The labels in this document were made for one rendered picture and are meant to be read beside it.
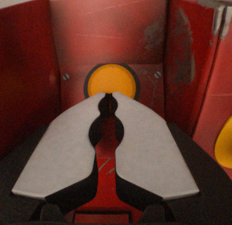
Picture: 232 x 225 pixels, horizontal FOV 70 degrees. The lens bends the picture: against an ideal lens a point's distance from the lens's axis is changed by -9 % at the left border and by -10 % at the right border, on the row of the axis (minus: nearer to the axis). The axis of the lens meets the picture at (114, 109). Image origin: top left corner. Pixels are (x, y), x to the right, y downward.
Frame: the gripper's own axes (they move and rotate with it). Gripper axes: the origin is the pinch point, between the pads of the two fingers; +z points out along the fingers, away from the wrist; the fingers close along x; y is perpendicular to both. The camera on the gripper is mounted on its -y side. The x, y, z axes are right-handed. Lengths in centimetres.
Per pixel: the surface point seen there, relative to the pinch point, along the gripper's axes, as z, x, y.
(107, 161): 13.5, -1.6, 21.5
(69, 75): 3.8, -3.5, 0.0
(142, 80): 3.5, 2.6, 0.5
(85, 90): 3.1, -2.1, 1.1
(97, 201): 5.0, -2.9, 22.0
